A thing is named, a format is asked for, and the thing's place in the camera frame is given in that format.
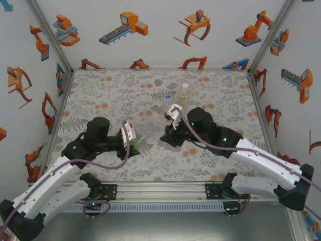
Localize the green label plastic bottle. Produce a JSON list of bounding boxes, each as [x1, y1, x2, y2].
[[129, 133, 148, 154]]

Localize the clear unlabelled plastic bottle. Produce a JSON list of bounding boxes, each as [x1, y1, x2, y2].
[[162, 96, 176, 114]]

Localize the yellow label plastic bottle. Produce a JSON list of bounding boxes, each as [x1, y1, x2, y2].
[[177, 87, 192, 109]]

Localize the floral patterned table cover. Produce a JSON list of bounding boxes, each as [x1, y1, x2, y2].
[[54, 69, 276, 183]]

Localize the grey metal panel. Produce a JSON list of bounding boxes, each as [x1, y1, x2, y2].
[[32, 212, 294, 241]]

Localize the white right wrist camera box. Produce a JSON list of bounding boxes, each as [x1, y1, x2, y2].
[[164, 103, 186, 131]]

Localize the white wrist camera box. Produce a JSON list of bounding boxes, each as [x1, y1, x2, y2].
[[120, 120, 138, 149], [164, 103, 186, 131]]

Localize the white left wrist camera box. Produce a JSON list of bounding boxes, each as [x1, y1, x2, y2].
[[120, 120, 138, 149]]

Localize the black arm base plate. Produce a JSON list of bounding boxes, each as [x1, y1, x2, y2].
[[72, 184, 118, 201], [205, 182, 251, 201]]

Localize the aluminium side rail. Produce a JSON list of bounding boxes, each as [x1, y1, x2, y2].
[[247, 70, 286, 181], [37, 70, 76, 183]]

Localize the wide aluminium base rail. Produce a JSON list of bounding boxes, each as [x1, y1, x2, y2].
[[24, 182, 298, 203]]

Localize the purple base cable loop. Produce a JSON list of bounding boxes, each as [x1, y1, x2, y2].
[[224, 194, 251, 218], [75, 198, 111, 220]]

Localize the thin aluminium cross rail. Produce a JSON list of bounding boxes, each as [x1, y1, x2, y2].
[[72, 67, 250, 73]]

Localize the grey slotted cable duct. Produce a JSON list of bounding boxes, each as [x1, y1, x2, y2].
[[34, 202, 225, 213]]

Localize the aluminium frame post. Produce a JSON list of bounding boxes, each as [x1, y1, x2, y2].
[[247, 0, 299, 73], [25, 0, 75, 73]]

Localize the aluminium frame leg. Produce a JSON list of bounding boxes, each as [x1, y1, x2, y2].
[[287, 209, 310, 241]]

